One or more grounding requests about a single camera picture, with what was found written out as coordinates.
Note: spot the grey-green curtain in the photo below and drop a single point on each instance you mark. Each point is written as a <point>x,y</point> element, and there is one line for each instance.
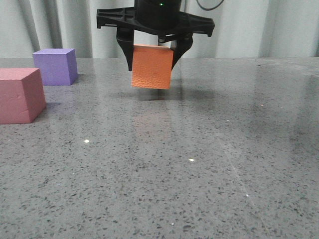
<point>243,28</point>

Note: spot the pink foam cube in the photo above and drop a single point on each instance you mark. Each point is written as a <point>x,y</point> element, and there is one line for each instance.
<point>22,96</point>

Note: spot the orange foam cube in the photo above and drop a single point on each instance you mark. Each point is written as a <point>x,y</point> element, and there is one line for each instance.
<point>151,66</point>

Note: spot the purple foam cube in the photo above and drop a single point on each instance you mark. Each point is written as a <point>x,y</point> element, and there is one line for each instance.
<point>58,66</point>

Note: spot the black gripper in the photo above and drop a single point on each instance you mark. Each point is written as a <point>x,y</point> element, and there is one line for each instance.
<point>162,18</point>

